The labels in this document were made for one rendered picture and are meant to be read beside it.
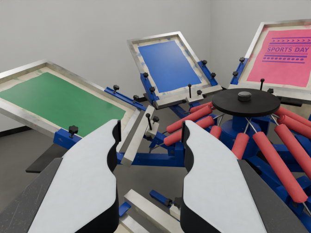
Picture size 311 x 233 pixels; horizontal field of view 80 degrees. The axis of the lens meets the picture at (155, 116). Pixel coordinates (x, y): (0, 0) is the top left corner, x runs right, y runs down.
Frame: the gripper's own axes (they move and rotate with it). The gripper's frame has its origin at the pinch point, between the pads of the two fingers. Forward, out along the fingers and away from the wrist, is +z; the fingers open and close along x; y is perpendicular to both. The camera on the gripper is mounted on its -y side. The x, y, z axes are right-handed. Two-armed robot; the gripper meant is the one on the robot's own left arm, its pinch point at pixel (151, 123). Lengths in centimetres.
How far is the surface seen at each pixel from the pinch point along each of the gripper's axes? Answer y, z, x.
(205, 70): 36, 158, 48
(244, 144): 42, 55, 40
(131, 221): 70, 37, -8
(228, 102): 30, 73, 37
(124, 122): 56, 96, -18
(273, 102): 28, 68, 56
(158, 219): 64, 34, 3
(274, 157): 43, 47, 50
